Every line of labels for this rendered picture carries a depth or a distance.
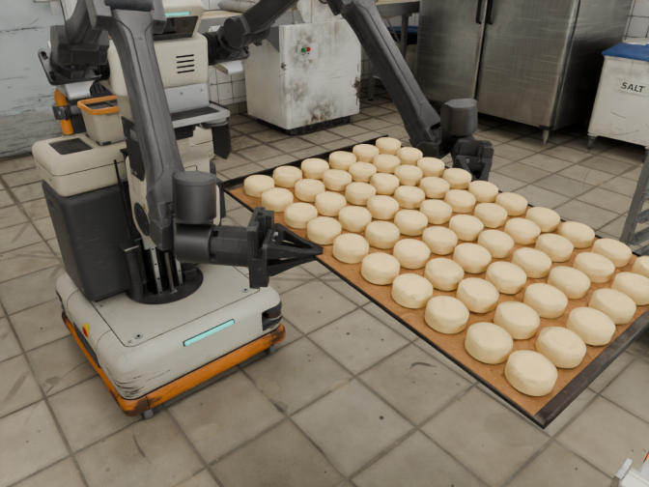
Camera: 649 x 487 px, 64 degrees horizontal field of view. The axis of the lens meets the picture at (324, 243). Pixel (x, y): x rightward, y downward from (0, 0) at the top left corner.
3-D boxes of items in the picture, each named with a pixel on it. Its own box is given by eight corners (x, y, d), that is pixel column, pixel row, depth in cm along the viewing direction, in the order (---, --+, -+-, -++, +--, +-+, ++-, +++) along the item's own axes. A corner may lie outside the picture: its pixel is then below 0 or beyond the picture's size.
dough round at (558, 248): (566, 246, 79) (570, 235, 78) (572, 265, 75) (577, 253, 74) (531, 241, 79) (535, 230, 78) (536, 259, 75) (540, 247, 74)
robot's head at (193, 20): (94, 8, 132) (99, -42, 120) (171, 3, 144) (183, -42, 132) (118, 54, 130) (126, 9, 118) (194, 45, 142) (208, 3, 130)
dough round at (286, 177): (267, 182, 91) (267, 171, 90) (287, 173, 94) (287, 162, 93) (288, 191, 88) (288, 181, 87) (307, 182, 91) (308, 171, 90)
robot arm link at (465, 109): (438, 142, 119) (416, 157, 114) (437, 91, 113) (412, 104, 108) (487, 150, 111) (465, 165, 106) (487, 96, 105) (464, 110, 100)
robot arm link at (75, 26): (149, -73, 84) (81, -86, 78) (164, 12, 84) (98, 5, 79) (96, 36, 121) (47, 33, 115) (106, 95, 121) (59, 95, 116)
